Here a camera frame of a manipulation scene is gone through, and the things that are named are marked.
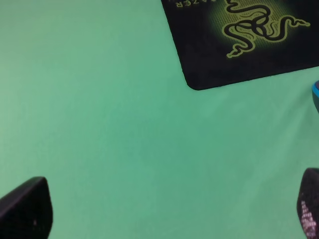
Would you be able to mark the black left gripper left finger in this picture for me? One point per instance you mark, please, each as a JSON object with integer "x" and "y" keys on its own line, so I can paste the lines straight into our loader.
{"x": 26, "y": 212}

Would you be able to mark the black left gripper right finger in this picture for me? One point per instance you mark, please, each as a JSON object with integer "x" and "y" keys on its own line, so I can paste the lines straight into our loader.
{"x": 308, "y": 203}

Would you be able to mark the blue grey computer mouse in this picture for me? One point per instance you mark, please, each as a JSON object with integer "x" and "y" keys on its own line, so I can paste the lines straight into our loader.
{"x": 315, "y": 95}

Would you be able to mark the black green snake mouse pad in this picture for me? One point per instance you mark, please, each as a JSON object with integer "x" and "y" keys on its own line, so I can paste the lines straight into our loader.
{"x": 223, "y": 42}

